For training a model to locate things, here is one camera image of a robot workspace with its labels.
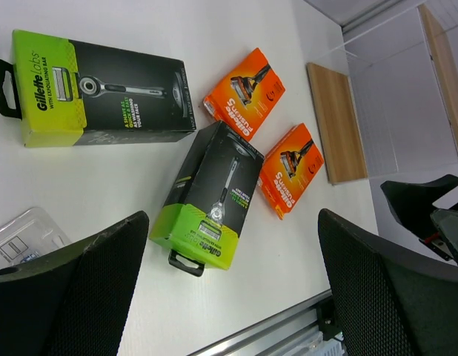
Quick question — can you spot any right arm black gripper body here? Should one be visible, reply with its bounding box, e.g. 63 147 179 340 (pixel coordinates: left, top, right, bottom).
380 174 458 265

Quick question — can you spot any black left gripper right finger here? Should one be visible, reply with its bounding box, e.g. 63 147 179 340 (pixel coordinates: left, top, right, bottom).
318 208 458 355

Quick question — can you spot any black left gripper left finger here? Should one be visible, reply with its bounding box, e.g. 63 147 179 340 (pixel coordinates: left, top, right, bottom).
0 211 149 355

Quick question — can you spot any small green black razor box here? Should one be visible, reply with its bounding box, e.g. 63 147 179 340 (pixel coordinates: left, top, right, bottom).
149 122 265 277

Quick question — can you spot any orange fusion5 box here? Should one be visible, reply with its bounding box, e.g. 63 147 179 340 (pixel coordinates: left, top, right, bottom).
203 48 285 141
258 123 324 219

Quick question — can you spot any large green black razor box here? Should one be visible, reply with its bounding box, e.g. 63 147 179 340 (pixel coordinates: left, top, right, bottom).
0 30 196 148

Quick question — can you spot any clear blue blister razor pack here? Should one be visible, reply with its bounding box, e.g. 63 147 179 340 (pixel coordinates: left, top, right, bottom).
0 207 71 269

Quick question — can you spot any aluminium front rail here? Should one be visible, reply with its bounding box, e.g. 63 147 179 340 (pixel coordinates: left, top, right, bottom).
192 290 332 355

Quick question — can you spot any white wire wooden shelf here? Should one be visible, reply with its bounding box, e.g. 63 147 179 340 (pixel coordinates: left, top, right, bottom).
307 1 458 184

